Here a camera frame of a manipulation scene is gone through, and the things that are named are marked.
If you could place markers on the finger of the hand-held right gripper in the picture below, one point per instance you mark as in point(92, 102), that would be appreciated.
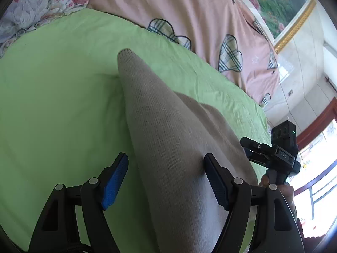
point(258, 145)
point(259, 158)

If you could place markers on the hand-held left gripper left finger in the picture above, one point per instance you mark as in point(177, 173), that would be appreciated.
point(113, 183)

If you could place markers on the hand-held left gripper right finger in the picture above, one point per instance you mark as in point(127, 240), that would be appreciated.
point(217, 183)

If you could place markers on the beige knit sweater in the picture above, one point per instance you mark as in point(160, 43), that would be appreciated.
point(168, 142)

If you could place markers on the person's right hand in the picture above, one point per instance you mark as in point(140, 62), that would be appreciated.
point(287, 193)

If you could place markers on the window railing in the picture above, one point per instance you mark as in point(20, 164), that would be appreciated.
point(316, 184)

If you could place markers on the green bed sheet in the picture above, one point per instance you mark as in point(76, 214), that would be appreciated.
point(60, 105)

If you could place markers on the pink heart-print quilt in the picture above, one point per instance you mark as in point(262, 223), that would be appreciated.
point(184, 5)

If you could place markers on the purple pink floral pillow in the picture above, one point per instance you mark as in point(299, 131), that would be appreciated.
point(34, 5)

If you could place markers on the brown wooden window frame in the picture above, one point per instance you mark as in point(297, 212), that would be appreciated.
point(316, 121)

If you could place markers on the gold framed wall painting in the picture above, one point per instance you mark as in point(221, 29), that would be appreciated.
point(279, 2)

